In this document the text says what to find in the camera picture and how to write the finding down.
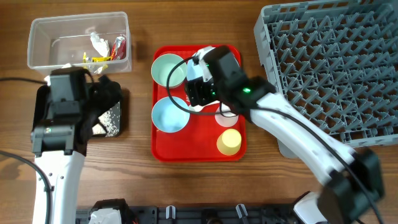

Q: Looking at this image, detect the white rice pile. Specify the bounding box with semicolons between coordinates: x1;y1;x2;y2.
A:
93;105;121;138

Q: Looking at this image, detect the yellow candy wrapper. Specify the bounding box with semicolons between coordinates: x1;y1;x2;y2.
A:
83;52;111;74

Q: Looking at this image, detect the light blue bowl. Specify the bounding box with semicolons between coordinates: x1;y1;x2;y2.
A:
151;96;190;133

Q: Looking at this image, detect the mint green bowl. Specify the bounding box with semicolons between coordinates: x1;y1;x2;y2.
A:
151;54;187;88

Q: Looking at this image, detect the red snack wrapper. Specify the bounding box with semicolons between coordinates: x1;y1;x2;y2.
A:
111;35;126;60

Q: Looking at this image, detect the white tissue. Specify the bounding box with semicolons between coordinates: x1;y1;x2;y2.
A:
90;32;110;57

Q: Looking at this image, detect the light blue plate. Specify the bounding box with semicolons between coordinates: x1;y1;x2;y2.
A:
187;45;242;83

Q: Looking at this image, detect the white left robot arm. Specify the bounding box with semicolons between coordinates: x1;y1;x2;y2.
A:
31;75;123;223

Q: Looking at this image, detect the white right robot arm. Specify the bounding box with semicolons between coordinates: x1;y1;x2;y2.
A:
185;77;384;223

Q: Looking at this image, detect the grey dishwasher rack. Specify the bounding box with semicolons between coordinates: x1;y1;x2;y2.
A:
254;1;397;147

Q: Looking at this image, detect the black plastic bin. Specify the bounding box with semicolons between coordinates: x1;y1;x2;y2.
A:
32;85;123;138

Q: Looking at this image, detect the white plastic fork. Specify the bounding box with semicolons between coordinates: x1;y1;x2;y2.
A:
188;105;203;112

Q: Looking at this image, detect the clear plastic bin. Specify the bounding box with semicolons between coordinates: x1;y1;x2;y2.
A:
27;11;132;76

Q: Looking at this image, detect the yellow plastic cup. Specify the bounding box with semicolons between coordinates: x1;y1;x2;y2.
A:
216;129;242;156

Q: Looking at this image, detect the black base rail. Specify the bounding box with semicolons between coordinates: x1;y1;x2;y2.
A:
76;203;299;224

